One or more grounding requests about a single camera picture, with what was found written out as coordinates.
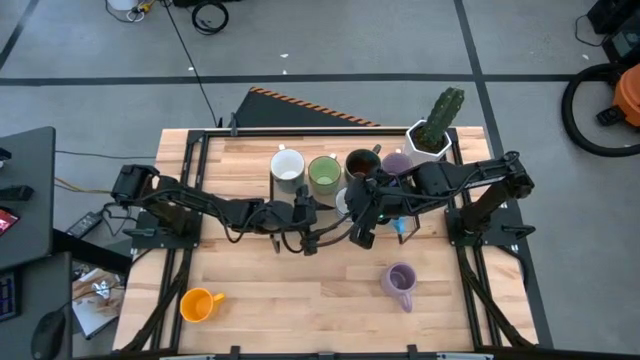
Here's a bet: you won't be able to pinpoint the blue white patterned mug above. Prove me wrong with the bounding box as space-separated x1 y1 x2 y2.
333 187 352 219

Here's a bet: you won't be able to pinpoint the dark teal speckled mug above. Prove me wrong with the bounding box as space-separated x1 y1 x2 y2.
343 143 384 182

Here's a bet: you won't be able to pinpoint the green ribbed mug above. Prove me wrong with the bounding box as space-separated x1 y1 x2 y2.
306 152 343 197

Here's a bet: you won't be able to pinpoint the mauve ribbed mug brown rim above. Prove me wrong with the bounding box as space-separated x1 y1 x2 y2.
380 148 415 176

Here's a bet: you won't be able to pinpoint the teal mug white handle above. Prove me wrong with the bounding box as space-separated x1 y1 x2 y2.
269 143 307 195

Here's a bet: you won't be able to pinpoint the lilac bubble mug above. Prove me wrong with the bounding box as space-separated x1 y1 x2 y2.
379 262 419 314

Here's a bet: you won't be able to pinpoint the orange yellow mug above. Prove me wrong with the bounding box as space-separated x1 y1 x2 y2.
178 287 226 324

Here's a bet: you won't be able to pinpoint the wooden shelf black metal legs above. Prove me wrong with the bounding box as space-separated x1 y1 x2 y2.
268 169 422 254

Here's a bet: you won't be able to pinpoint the white hexagonal planter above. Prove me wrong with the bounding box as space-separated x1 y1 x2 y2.
402 118 454 169

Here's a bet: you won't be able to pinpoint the black panel orange striped edge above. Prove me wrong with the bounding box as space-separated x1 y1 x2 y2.
233 85 381 129

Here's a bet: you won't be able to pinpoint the green cactus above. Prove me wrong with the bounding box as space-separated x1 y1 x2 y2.
422 87 466 151

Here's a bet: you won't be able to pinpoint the crumpled silver foil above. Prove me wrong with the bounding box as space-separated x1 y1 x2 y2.
89 279 114 301

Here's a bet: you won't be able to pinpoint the black power adapter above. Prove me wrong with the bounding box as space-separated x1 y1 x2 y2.
65 211 105 240

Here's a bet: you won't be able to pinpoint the white paper pile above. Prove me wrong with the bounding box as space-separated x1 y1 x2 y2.
71 267 126 341

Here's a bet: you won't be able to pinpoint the black desk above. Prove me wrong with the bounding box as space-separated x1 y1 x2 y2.
0 125 57 271
0 252 75 360

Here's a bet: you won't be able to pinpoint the black computer mouse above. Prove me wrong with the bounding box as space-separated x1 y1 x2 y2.
30 309 68 360

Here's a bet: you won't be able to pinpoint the black remote controller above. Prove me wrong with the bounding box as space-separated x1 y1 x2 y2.
0 184 35 202

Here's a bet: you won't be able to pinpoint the phone with lit screen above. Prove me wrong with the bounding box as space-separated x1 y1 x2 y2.
0 206 21 237

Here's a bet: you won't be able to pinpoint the black equipment case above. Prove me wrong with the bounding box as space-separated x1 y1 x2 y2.
587 0 640 64

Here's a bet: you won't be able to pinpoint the black keyboard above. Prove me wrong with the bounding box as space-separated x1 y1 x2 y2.
0 268 22 322

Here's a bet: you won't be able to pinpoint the black metal table frame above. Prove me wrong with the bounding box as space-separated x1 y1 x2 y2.
119 127 541 360

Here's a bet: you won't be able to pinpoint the long black floor cable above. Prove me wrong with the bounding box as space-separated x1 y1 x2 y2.
162 0 224 129

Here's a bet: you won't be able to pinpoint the coiled black cable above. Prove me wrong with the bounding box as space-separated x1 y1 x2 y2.
191 0 230 36

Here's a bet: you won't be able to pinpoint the thin grey cable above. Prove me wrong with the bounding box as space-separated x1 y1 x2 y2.
54 148 157 161

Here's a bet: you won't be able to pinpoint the orange shop vacuum with hose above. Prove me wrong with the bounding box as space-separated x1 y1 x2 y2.
559 62 640 159

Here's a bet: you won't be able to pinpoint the yellow cable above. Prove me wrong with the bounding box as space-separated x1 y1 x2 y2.
127 0 156 21
53 175 119 197

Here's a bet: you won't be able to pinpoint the thin black cable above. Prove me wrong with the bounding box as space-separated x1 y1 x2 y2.
573 12 601 49

